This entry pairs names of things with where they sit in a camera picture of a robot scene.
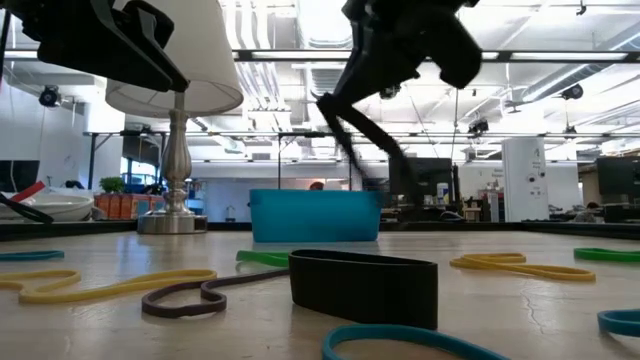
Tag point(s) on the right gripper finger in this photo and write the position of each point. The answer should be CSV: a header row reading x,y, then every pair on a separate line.
x,y
350,90

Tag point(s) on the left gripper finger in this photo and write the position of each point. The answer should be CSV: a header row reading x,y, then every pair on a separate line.
x,y
140,60
157,25

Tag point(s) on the green rubber band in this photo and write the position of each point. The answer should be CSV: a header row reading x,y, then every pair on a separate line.
x,y
262,258
607,255

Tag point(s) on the blue rubber band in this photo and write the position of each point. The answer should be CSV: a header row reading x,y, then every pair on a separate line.
x,y
400,332
620,322
30,255

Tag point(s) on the yellow rubber band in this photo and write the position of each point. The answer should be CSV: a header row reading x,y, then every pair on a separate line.
x,y
125,286
550,272

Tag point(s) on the dark brown rubber band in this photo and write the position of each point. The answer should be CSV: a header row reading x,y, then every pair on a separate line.
x,y
215,300

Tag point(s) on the blue plastic bin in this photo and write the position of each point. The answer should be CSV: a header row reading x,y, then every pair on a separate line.
x,y
315,212

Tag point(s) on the person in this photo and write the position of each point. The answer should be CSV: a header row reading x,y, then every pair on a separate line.
x,y
316,186
589,214

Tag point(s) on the table lamp white shade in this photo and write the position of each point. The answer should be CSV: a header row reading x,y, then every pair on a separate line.
x,y
176,160

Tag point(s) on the black computer monitor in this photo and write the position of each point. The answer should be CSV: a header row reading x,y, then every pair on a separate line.
x,y
20,175
435,175
617,177

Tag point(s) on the small potted green plant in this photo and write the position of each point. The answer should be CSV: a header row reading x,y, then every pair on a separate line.
x,y
111,185

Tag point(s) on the orange box row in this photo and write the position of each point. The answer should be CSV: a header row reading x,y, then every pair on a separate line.
x,y
112,206

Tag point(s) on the white bowl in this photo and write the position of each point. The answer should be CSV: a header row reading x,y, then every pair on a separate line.
x,y
65,207

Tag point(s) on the white square column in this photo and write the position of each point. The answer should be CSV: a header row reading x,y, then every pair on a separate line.
x,y
525,200

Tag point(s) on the black overhead camera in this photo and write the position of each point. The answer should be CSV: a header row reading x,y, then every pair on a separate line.
x,y
390,92

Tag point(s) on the black ceiling-mounted camera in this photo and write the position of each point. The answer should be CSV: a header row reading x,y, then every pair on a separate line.
x,y
572,92
49,96
478,126

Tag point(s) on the black aluminium table frame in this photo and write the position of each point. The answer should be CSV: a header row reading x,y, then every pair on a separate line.
x,y
75,230

